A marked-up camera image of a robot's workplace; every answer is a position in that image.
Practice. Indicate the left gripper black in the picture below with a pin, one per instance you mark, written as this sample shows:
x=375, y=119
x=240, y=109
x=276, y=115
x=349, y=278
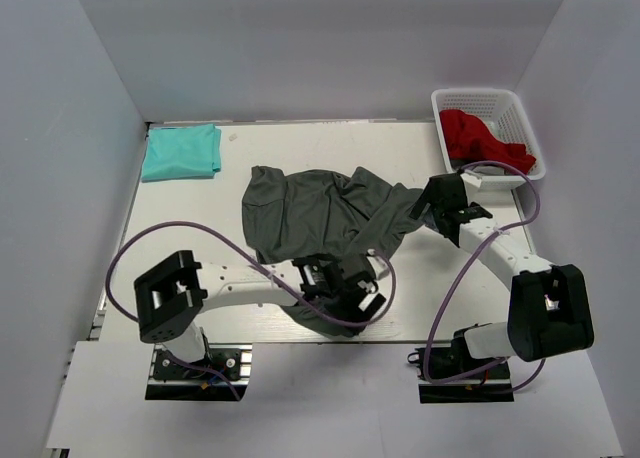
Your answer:
x=373, y=303

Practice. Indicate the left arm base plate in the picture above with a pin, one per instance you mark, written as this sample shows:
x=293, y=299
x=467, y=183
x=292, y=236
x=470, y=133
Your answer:
x=223, y=376

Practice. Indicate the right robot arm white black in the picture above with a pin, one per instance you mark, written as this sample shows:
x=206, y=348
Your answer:
x=548, y=310

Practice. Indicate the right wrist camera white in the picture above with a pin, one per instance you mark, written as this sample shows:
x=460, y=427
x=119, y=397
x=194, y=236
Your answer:
x=471, y=180

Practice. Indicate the white plastic basket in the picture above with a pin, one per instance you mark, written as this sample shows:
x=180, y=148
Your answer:
x=500, y=110

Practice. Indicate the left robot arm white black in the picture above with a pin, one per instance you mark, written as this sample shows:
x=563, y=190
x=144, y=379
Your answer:
x=172, y=294

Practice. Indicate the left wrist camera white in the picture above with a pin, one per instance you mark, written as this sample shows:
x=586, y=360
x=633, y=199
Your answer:
x=379, y=263

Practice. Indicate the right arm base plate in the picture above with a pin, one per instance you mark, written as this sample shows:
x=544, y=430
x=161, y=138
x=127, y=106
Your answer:
x=489, y=386

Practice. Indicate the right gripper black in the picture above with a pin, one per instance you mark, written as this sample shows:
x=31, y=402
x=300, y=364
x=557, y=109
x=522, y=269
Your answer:
x=422, y=203

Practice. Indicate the dark grey t shirt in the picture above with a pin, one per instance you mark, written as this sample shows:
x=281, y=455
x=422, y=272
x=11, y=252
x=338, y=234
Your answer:
x=322, y=212

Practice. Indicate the folded teal t shirt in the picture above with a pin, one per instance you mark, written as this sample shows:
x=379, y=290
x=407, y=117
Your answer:
x=176, y=153

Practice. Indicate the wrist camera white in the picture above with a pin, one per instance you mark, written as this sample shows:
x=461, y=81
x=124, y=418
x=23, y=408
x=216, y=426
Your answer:
x=471, y=180
x=379, y=263

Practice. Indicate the red t shirt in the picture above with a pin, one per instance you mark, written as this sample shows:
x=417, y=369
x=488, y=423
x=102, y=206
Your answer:
x=468, y=139

